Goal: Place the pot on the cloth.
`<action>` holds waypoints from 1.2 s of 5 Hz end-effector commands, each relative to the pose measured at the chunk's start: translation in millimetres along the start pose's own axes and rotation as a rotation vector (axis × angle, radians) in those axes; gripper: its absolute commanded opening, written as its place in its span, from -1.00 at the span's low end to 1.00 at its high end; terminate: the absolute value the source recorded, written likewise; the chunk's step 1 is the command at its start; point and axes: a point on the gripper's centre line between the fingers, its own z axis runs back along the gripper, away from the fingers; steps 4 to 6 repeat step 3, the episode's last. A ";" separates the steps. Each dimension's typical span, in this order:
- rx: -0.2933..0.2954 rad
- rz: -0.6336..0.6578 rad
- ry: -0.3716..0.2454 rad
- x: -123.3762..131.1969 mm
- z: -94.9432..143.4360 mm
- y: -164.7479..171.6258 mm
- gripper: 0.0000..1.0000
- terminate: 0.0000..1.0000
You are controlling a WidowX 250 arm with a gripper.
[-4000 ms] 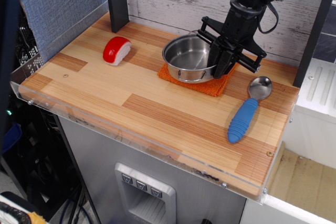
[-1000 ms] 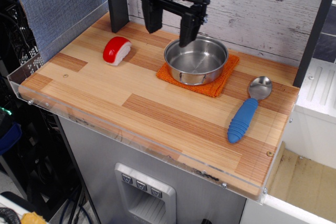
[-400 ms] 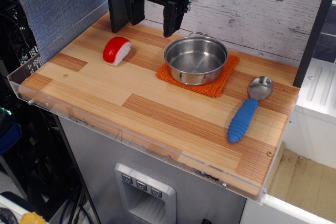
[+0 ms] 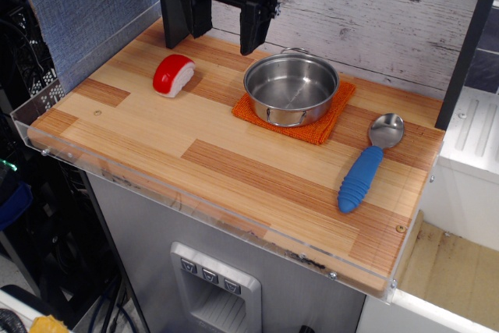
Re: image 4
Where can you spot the orange knitted cloth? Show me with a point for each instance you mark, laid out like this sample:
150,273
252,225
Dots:
314,133

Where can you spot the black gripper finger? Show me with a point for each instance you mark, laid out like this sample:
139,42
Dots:
255,19
197,14

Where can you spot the grey toy fridge cabinet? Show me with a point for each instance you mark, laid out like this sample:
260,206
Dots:
189,276

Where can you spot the stainless steel pan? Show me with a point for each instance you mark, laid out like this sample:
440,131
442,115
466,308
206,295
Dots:
291,89

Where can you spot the blue handled metal spoon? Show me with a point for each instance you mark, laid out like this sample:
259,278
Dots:
385,132

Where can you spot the white toy sink unit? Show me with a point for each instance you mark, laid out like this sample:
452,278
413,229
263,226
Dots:
449,280

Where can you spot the red and white toy sushi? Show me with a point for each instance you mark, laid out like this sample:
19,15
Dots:
172,74

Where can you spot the dark right frame post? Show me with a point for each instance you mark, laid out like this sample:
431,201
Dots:
464,61

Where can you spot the blue fabric panel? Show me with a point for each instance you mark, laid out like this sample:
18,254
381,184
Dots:
82,35

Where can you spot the clear acrylic table guard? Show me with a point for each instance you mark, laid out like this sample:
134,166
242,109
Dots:
192,154

